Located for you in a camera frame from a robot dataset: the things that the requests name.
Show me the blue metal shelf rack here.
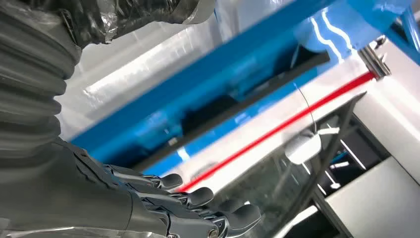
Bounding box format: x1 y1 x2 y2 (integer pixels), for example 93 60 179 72
70 0 420 177

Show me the white car with red stripe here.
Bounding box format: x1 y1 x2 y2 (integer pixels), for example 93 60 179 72
144 36 420 238

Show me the chrome stanchion post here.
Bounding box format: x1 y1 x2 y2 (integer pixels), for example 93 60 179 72
358 35 392 80

